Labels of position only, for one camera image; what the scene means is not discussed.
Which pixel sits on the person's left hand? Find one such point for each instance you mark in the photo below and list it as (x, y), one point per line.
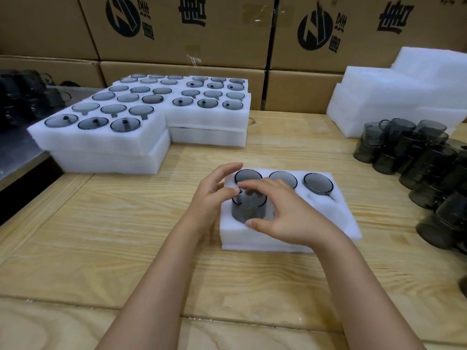
(208, 204)

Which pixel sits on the person's right hand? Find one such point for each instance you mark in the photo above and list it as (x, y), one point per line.
(299, 218)

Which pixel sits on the white grooved foam tray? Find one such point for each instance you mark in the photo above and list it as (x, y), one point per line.
(109, 165)
(208, 139)
(95, 143)
(246, 87)
(208, 120)
(175, 105)
(343, 222)
(184, 85)

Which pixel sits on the pile of smoky glass mugs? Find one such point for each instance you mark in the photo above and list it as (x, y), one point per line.
(419, 160)

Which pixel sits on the stack of white foam trays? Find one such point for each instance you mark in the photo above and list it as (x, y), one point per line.
(383, 91)

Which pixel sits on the dark mugs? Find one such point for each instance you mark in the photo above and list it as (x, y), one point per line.
(22, 98)

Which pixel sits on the person's left forearm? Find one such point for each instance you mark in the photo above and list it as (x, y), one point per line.
(153, 287)

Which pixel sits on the person's right forearm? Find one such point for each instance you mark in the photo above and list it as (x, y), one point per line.
(365, 298)

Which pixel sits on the black round object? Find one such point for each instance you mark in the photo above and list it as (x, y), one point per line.
(70, 83)

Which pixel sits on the stainless steel table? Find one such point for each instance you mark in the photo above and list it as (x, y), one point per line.
(18, 153)

